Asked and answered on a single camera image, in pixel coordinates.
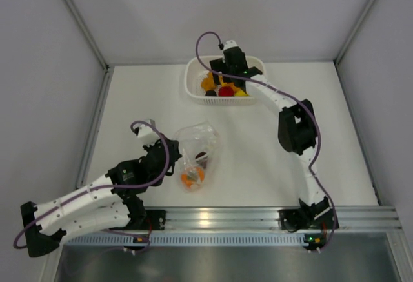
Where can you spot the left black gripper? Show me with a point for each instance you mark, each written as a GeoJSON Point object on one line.
{"type": "Point", "coordinates": [175, 144]}

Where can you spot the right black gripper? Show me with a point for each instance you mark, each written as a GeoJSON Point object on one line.
{"type": "Point", "coordinates": [219, 66]}

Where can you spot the red fake fruit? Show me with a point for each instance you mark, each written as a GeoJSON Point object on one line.
{"type": "Point", "coordinates": [226, 91]}

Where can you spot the orange fake food piece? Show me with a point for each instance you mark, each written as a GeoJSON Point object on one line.
{"type": "Point", "coordinates": [211, 82]}

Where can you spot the orange fake carrot slices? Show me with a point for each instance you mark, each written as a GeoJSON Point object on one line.
{"type": "Point", "coordinates": [193, 179]}

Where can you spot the dark fake plum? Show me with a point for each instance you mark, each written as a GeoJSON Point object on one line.
{"type": "Point", "coordinates": [211, 93]}

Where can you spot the clear zip top bag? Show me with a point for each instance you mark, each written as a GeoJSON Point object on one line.
{"type": "Point", "coordinates": [200, 149]}

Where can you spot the yellow fake banana bunch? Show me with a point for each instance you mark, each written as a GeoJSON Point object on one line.
{"type": "Point", "coordinates": [240, 93]}

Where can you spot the dark red fake fig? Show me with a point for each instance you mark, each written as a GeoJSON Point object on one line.
{"type": "Point", "coordinates": [202, 159]}

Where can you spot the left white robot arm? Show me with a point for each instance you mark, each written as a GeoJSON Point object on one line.
{"type": "Point", "coordinates": [111, 202]}

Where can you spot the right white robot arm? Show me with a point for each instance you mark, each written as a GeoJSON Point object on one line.
{"type": "Point", "coordinates": [298, 134]}

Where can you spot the white perforated plastic basket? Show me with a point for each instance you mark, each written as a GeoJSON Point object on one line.
{"type": "Point", "coordinates": [201, 90]}

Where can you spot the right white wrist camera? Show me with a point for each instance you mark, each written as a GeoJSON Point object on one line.
{"type": "Point", "coordinates": [227, 45]}

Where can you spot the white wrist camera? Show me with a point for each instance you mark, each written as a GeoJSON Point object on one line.
{"type": "Point", "coordinates": [227, 45]}
{"type": "Point", "coordinates": [145, 131]}

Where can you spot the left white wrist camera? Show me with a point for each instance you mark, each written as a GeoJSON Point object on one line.
{"type": "Point", "coordinates": [145, 131]}

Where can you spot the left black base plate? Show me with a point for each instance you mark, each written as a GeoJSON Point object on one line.
{"type": "Point", "coordinates": [155, 219]}

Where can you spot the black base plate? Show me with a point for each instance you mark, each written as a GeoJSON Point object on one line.
{"type": "Point", "coordinates": [155, 219]}
{"type": "Point", "coordinates": [296, 219]}

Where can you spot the aluminium mounting rail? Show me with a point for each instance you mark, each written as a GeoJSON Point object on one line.
{"type": "Point", "coordinates": [364, 219]}

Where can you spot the slotted grey cable duct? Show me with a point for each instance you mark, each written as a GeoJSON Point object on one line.
{"type": "Point", "coordinates": [164, 239]}

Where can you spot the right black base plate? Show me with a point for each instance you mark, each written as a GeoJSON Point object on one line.
{"type": "Point", "coordinates": [296, 219]}

